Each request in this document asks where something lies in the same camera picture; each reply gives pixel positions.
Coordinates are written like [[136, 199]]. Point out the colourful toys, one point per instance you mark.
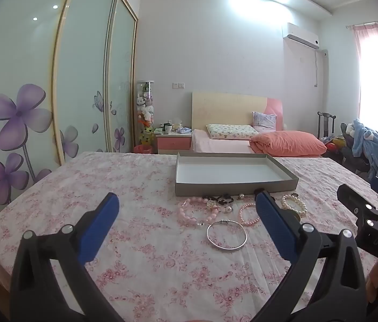
[[334, 144]]

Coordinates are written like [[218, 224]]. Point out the red trash bin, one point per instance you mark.
[[142, 150]]

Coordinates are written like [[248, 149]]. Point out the air conditioner pipe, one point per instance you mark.
[[316, 68]]

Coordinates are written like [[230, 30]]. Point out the wall switch plate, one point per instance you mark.
[[178, 85]]

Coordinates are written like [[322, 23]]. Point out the plush toy display tube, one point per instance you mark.
[[145, 114]]

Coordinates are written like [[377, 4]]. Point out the cream patterned pillow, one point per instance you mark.
[[231, 131]]

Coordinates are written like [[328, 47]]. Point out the pearl earring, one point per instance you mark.
[[228, 209], [241, 196]]

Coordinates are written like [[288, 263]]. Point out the white mug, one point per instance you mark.
[[168, 128]]

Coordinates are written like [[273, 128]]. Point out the lavender pillow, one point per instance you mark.
[[264, 120]]

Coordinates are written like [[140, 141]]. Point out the white air conditioner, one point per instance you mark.
[[301, 37]]

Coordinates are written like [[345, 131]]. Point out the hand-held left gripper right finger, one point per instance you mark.
[[272, 221]]

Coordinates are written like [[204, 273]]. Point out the silver bangle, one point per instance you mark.
[[225, 221]]

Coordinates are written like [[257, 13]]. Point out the grey chair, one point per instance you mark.
[[355, 161]]

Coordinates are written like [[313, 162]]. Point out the blue fleece robe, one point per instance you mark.
[[370, 141]]

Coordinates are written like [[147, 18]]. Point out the folded orange quilt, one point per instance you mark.
[[286, 142]]

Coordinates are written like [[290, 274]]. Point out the shallow grey cardboard box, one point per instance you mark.
[[226, 171]]

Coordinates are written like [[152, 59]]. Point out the pink and white nightstand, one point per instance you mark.
[[174, 142]]

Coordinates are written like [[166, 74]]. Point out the beige and pink headboard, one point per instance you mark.
[[226, 110]]

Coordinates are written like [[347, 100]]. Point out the pink curtain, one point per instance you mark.
[[376, 84]]

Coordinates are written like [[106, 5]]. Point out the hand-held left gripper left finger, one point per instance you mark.
[[98, 228]]

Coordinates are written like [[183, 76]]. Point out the dark wooden chair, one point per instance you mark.
[[321, 124]]

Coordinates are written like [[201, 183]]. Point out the wardrobe with floral glass doors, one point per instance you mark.
[[24, 73]]

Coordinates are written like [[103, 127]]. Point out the bed with pink sheet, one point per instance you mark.
[[222, 146]]

